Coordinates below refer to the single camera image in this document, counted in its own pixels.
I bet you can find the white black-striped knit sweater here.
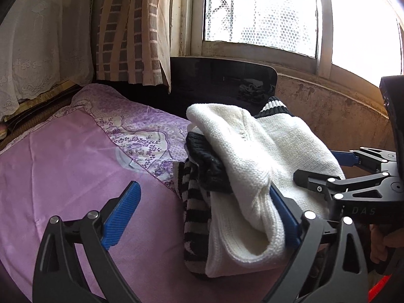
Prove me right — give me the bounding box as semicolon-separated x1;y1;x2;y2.
186;96;344;278

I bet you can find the person's right hand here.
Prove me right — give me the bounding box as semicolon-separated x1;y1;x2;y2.
370;224;404;264

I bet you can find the purple bed sheet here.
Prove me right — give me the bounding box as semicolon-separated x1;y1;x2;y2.
1;84;279;302

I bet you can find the black white striped garment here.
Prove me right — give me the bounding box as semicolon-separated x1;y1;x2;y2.
173;159;212;279

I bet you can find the woven bamboo mat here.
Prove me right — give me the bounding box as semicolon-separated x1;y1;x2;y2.
1;81;82;150

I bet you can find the white lace cover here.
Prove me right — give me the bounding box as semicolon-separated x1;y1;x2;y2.
1;0;93;116

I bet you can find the brick pattern curtain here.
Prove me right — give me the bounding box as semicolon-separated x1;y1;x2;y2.
94;0;171;86

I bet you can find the window with metal frame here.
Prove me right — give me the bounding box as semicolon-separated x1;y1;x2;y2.
172;0;403;86

